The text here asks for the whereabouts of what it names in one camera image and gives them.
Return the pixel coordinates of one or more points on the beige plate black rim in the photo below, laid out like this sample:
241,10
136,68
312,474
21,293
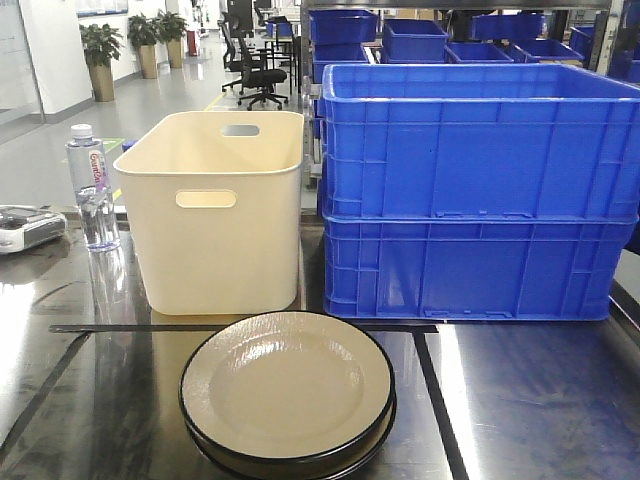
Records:
288,385
331,466

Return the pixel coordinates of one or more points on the cream plastic bin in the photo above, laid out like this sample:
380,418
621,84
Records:
213,204

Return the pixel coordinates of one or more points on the large blue crate lower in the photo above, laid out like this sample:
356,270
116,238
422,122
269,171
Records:
471,270

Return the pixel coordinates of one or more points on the large blue crate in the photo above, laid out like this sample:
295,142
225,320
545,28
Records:
471,270
471,141

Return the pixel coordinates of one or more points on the black office chair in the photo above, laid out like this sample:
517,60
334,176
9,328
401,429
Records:
262,78

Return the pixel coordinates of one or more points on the blue crate back left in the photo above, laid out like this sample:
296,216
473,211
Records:
342,26

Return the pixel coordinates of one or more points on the large blue crate upper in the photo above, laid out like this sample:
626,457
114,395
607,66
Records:
471,141

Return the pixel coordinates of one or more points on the blue crate back middle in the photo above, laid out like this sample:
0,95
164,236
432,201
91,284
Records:
414,41

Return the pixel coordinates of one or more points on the clear water bottle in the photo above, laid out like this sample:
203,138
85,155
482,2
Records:
92,189

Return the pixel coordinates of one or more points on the potted plant gold pot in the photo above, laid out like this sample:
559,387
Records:
143,33
101,45
171,28

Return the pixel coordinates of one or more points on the blue crate back right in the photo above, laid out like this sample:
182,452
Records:
542,51

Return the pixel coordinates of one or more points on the grey handheld device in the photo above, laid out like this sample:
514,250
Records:
24,227

